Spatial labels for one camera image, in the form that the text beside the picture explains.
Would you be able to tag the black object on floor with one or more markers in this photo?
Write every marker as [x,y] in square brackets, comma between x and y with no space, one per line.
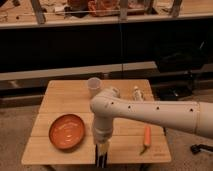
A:
[195,149]

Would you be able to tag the orange bowl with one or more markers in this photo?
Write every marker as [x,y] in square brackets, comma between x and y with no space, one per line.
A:
[67,131]

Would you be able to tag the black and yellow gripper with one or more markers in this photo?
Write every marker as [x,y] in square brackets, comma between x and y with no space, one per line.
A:
[101,154]

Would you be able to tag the long metal shelf rack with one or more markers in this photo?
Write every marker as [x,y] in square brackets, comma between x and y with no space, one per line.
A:
[42,40]

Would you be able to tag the orange carrot toy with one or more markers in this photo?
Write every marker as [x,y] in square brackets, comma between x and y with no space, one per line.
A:
[147,139]

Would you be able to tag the black office chair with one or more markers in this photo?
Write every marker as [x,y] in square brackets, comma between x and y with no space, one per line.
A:
[181,58]

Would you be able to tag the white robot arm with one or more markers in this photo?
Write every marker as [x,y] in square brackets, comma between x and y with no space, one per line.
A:
[186,116]

